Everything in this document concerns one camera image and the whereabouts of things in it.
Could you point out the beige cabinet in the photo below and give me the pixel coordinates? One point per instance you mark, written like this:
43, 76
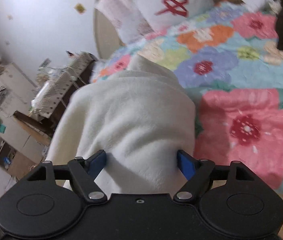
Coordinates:
20, 148

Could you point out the dark wooden nightstand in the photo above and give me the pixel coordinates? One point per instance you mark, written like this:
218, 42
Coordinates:
55, 88

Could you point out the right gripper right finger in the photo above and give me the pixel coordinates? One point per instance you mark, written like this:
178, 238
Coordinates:
200, 175

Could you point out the white fleece garment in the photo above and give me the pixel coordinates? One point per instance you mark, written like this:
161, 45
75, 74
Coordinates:
141, 117

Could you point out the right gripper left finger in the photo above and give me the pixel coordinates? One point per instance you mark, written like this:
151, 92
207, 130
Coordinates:
81, 174

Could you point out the patterned pillow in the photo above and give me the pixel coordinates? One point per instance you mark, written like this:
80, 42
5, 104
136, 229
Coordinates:
126, 18

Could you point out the floral quilted bedspread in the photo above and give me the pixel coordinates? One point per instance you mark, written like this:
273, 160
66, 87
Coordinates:
228, 62

